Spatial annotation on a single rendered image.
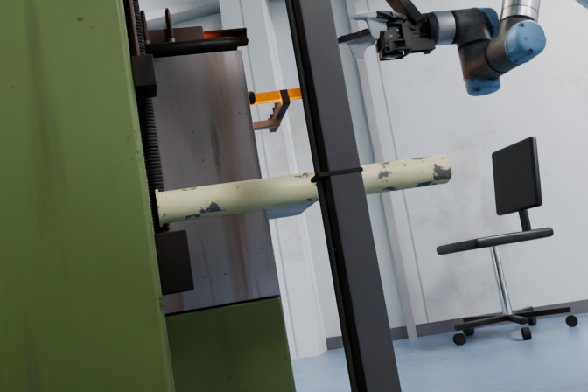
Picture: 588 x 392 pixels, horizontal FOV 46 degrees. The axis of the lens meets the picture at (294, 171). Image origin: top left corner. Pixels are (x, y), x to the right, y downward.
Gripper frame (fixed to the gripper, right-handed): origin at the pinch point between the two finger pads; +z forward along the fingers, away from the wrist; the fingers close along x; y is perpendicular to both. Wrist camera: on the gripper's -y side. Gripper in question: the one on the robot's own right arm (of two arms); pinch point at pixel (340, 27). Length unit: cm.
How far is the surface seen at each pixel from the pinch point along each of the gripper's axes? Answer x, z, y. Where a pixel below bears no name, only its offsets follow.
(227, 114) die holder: -16.1, 29.0, 20.2
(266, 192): -39, 28, 38
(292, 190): -39, 25, 38
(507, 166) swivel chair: 241, -167, 5
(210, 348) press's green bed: -16, 38, 60
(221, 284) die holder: -16, 34, 50
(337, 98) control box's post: -60, 22, 31
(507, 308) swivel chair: 233, -144, 85
